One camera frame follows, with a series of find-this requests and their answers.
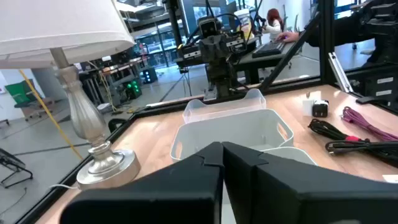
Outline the thick black cable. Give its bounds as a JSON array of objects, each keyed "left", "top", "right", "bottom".
[{"left": 325, "top": 139, "right": 398, "bottom": 169}]

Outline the person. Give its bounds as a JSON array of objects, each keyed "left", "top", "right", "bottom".
[
  {"left": 262, "top": 8, "right": 285, "bottom": 41},
  {"left": 298, "top": 0, "right": 398, "bottom": 68}
]

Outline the black desk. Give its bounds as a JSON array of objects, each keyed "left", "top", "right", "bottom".
[{"left": 175, "top": 37, "right": 299, "bottom": 85}]

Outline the yellow cord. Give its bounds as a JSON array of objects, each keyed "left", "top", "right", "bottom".
[{"left": 18, "top": 68, "right": 83, "bottom": 160}]

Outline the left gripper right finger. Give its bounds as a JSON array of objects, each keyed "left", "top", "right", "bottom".
[{"left": 223, "top": 141, "right": 398, "bottom": 224}]

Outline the black floor stand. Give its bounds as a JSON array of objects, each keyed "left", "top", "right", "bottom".
[{"left": 0, "top": 147, "right": 34, "bottom": 189}]

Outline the person's hand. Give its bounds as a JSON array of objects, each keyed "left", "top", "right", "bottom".
[{"left": 275, "top": 30, "right": 301, "bottom": 44}]

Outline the white lamp cord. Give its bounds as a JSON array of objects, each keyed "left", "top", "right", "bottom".
[{"left": 49, "top": 183, "right": 79, "bottom": 191}]

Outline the black charger adapter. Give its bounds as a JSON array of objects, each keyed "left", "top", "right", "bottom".
[{"left": 312, "top": 100, "right": 330, "bottom": 118}]

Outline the green chair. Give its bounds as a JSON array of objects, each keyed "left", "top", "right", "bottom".
[{"left": 4, "top": 79, "right": 55, "bottom": 121}]

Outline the pink black braided cable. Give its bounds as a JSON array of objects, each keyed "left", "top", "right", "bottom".
[{"left": 341, "top": 106, "right": 398, "bottom": 142}]

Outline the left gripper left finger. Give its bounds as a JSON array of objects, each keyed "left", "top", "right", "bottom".
[{"left": 59, "top": 141, "right": 224, "bottom": 224}]

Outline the computer with blue lights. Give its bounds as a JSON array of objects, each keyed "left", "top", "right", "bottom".
[{"left": 141, "top": 67, "right": 159, "bottom": 84}]

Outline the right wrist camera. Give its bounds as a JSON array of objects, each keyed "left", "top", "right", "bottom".
[{"left": 198, "top": 17, "right": 222, "bottom": 39}]

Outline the silver metal bracket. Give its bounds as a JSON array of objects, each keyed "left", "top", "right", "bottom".
[{"left": 328, "top": 52, "right": 354, "bottom": 93}]

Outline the white charger adapter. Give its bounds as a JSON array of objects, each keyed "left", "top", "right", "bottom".
[{"left": 302, "top": 91, "right": 322, "bottom": 117}]

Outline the black box with white labels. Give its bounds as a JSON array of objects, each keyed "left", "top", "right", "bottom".
[{"left": 345, "top": 67, "right": 398, "bottom": 106}]

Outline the computer with green lights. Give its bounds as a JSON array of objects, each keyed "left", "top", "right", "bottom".
[{"left": 123, "top": 79, "right": 143, "bottom": 100}]

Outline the black keyboard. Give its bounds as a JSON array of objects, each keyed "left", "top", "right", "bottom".
[{"left": 251, "top": 40, "right": 286, "bottom": 59}]

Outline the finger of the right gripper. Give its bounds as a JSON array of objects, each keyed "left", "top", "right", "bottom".
[
  {"left": 207, "top": 35, "right": 218, "bottom": 53},
  {"left": 217, "top": 35, "right": 228, "bottom": 53}
]

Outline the white-shade silver table lamp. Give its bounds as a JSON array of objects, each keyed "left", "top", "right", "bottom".
[{"left": 0, "top": 0, "right": 142, "bottom": 190}]

